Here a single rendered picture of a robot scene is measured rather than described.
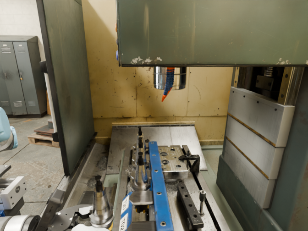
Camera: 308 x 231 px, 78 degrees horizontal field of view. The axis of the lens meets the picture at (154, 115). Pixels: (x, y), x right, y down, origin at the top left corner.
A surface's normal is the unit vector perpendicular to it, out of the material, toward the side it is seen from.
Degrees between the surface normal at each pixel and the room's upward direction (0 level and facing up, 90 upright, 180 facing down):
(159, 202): 0
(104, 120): 90
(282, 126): 90
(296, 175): 90
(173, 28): 90
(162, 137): 24
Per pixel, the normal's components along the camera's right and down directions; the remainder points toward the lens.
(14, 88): 0.35, 0.27
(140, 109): 0.07, 0.31
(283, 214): -1.00, 0.02
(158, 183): 0.00, -0.95
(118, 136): 0.03, -0.74
